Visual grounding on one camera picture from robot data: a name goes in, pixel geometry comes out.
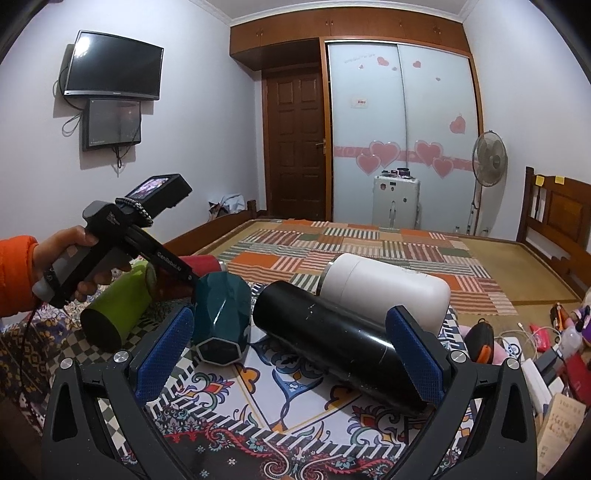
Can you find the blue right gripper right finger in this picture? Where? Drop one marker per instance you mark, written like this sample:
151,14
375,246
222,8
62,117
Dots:
420,353

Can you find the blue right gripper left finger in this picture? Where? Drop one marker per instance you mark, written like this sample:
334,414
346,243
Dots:
158,352

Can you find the red thermos cup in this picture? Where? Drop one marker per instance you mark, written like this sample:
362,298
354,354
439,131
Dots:
202,265

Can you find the green tumbler cup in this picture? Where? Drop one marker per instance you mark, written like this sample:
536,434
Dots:
108,320

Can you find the dark teal faceted cup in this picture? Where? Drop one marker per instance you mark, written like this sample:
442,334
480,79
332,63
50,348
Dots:
223,302

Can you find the person's left hand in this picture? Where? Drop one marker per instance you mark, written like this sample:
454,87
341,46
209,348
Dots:
48,252

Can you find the black thermos bottle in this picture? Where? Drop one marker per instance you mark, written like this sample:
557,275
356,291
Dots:
339,341

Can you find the white thermos bottle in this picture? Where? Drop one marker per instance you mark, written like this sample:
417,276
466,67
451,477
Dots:
371,288

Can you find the colourful patterned cloth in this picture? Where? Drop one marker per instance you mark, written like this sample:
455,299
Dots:
270,416

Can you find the orange jacket sleeve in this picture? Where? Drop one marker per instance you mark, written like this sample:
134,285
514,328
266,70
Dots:
16,275

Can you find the striped patchwork bed mat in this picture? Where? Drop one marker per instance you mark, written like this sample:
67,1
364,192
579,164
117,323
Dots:
302,252

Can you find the white suitcase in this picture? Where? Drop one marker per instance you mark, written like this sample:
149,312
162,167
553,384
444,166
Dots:
396,199

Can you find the brown wooden door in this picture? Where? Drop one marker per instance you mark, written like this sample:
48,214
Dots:
294,143

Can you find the wooden headboard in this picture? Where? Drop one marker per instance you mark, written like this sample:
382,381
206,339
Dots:
555,224

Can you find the standing electric fan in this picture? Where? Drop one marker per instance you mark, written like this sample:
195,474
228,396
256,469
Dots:
489,165

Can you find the wooden overhead cabinet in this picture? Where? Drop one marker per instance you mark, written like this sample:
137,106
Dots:
294,38

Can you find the small wall-mounted monitor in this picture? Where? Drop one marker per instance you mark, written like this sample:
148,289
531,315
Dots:
110,123

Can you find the wall-mounted black television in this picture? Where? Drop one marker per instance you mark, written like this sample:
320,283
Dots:
108,65

